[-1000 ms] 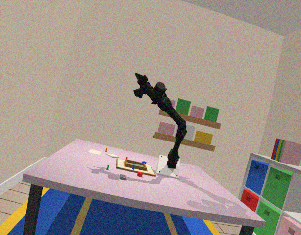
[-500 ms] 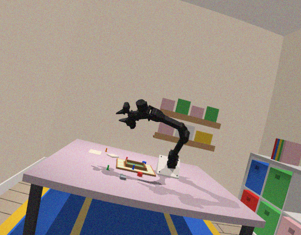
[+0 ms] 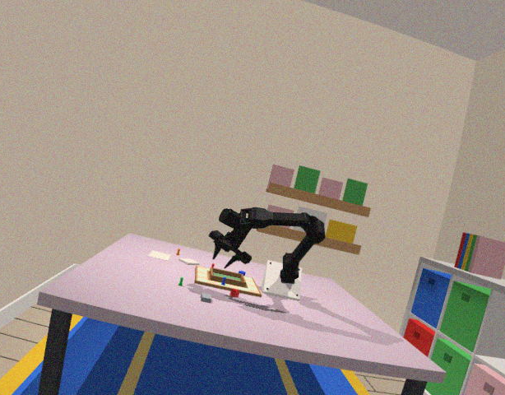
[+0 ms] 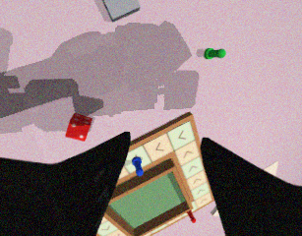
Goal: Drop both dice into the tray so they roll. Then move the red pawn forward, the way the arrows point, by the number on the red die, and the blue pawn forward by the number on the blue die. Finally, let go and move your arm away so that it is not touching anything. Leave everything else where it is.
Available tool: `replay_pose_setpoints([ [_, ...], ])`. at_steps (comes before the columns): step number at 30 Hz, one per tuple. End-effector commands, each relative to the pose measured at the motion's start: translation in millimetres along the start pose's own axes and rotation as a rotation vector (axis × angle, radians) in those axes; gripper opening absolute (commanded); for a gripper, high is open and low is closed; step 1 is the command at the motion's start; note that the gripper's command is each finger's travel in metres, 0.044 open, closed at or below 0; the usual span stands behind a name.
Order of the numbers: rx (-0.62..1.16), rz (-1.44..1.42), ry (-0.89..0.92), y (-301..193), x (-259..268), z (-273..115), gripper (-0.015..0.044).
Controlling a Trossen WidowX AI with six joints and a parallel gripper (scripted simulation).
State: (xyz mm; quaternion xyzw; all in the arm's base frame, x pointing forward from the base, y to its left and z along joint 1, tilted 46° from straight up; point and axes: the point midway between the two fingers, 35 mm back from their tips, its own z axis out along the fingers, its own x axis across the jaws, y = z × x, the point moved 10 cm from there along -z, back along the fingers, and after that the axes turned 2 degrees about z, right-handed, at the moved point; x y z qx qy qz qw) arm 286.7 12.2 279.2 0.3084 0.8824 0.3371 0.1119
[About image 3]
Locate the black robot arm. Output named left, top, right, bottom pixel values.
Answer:
left=218, top=207, right=325, bottom=284

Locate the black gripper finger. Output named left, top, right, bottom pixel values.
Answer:
left=212, top=241, right=221, bottom=259
left=224, top=256, right=239, bottom=268

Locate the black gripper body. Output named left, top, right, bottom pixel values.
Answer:
left=208, top=229, right=252, bottom=264

